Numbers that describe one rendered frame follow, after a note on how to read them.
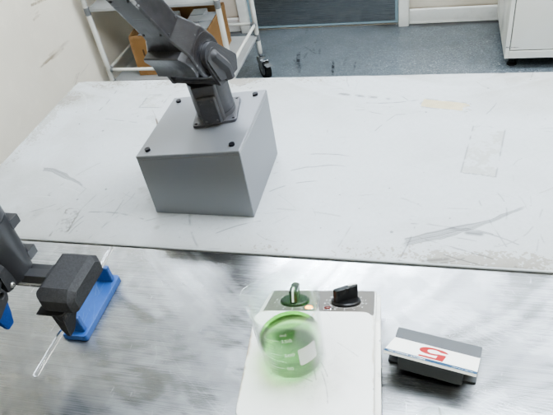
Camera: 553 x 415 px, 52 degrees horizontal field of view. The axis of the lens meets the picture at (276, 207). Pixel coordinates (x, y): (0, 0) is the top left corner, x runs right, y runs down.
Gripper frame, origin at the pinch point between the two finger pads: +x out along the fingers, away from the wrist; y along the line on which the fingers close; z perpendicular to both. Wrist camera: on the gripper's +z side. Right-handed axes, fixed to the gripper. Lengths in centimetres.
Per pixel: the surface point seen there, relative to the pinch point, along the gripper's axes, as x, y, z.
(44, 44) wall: 43, -112, -163
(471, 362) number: 8.0, 45.4, -4.4
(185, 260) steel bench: 10.2, 9.2, -17.7
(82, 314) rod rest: 9.4, -0.6, -6.7
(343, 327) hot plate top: 1.3, 33.1, -2.4
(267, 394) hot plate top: 1.5, 27.3, 5.5
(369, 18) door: 92, 8, -293
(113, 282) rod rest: 9.3, 1.1, -12.2
